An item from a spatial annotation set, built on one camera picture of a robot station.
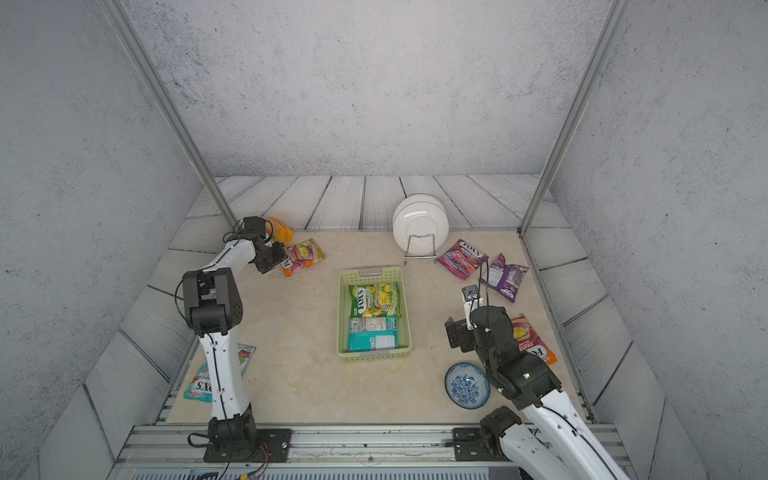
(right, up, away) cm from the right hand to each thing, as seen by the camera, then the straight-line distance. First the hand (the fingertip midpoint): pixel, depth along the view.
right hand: (472, 313), depth 74 cm
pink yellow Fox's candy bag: (-53, +13, +37) cm, 66 cm away
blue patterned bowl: (+1, -21, +8) cm, 23 cm away
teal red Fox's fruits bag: (-71, -21, +7) cm, 74 cm away
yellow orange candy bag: (-63, +23, +42) cm, 79 cm away
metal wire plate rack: (-9, +13, +40) cm, 43 cm away
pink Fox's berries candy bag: (+6, +12, +37) cm, 39 cm away
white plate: (-10, +25, +30) cm, 40 cm away
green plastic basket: (-28, +7, +30) cm, 42 cm away
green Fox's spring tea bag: (-26, -1, +25) cm, 36 cm away
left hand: (-57, +13, +35) cm, 68 cm away
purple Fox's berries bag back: (+18, +6, +28) cm, 34 cm away
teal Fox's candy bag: (-27, -9, +17) cm, 34 cm away
